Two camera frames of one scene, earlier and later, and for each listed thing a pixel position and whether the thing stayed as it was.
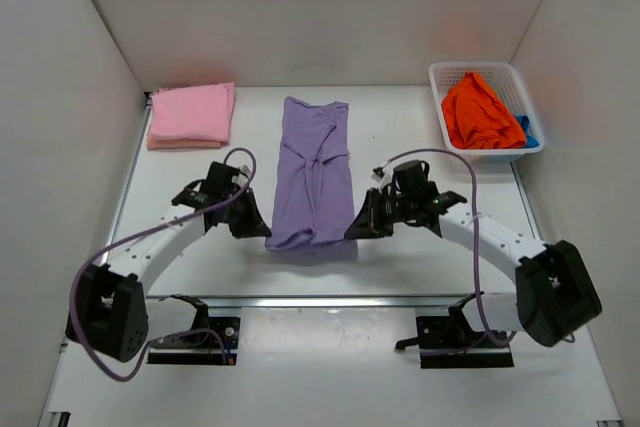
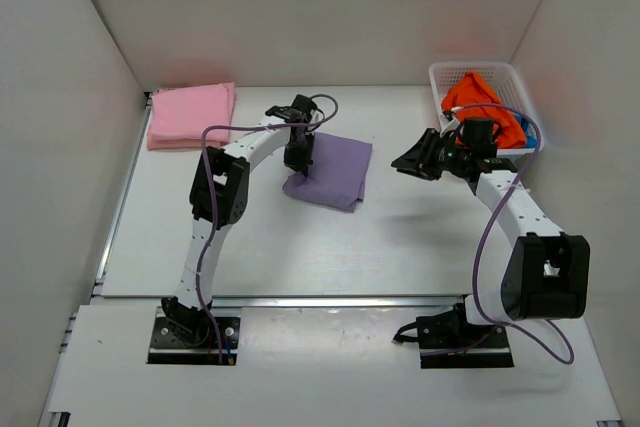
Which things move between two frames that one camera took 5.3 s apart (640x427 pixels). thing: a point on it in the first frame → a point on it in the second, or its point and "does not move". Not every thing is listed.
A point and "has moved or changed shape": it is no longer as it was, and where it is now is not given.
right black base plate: x=443 y=342 does not move
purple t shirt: x=313 y=196 has moved or changed shape
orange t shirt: x=476 y=118 does not move
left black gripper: x=239 y=210 → x=298 y=156
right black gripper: x=377 y=212 → x=430 y=156
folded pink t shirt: x=190 y=117 does not move
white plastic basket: x=504 y=81 does not move
